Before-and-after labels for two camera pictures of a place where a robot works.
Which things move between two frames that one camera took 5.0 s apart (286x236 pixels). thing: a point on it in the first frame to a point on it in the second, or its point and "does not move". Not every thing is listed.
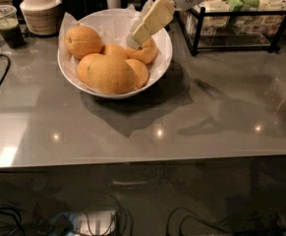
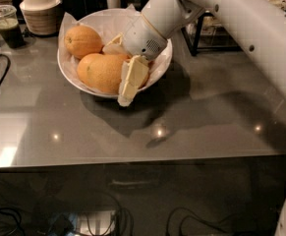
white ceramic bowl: [114, 53] does not move
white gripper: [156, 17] to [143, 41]
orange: [82, 41] does not move
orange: [110, 75] does not move
